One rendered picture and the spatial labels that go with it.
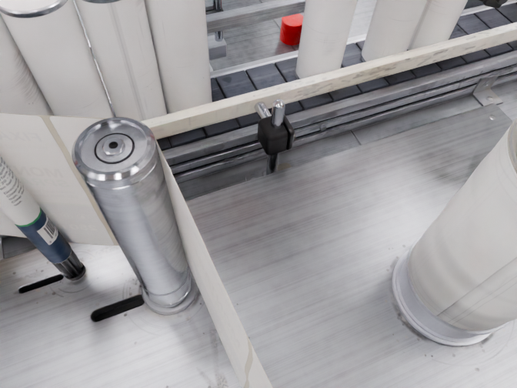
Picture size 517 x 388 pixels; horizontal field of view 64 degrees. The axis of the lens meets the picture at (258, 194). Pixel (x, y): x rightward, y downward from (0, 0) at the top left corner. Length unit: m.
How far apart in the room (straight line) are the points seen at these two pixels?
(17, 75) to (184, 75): 0.14
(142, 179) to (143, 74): 0.21
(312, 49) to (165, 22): 0.17
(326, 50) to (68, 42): 0.25
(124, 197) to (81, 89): 0.20
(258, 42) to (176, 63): 0.26
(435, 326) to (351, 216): 0.12
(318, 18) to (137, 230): 0.30
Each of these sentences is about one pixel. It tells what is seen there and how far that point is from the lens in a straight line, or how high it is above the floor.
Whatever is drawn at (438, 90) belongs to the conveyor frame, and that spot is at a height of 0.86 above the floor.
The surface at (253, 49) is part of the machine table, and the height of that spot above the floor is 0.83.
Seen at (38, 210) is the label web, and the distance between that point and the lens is 0.30.
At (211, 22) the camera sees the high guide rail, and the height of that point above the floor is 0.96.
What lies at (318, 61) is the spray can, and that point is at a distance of 0.48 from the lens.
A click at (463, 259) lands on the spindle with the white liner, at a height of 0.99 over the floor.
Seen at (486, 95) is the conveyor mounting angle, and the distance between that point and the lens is 0.65.
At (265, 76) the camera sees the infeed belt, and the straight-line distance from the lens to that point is 0.51.
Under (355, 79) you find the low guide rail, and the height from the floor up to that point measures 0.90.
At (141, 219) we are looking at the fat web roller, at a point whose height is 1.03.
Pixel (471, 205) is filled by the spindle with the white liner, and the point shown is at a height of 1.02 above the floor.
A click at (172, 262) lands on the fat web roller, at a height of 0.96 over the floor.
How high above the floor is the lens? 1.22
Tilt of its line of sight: 57 degrees down
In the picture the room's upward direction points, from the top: 4 degrees clockwise
